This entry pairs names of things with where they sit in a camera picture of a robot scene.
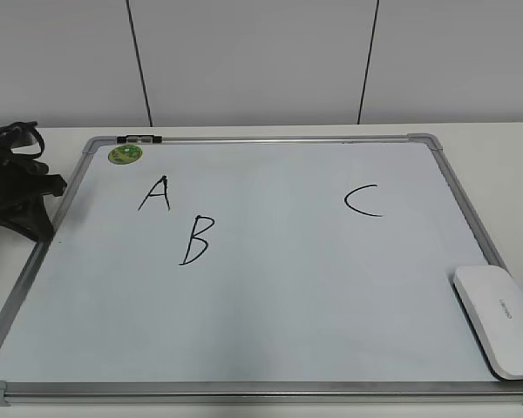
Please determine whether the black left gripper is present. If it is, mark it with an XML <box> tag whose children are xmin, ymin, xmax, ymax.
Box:
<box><xmin>0</xmin><ymin>150</ymin><xmax>66</xmax><ymax>241</ymax></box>

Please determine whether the white board eraser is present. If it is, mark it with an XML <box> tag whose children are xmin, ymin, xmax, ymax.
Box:
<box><xmin>452</xmin><ymin>265</ymin><xmax>523</xmax><ymax>381</ymax></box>

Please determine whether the round green magnet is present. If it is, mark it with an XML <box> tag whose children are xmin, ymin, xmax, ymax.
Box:
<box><xmin>108</xmin><ymin>145</ymin><xmax>143</xmax><ymax>165</ymax></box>

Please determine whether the black silver hanging clip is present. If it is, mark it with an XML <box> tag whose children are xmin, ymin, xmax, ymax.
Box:
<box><xmin>116</xmin><ymin>135</ymin><xmax>163</xmax><ymax>144</ymax></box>

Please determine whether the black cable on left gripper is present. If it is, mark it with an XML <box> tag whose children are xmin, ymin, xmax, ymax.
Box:
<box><xmin>0</xmin><ymin>120</ymin><xmax>46</xmax><ymax>165</ymax></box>

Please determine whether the white board with aluminium frame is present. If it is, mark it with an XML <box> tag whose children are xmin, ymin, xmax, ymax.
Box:
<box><xmin>0</xmin><ymin>134</ymin><xmax>523</xmax><ymax>405</ymax></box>

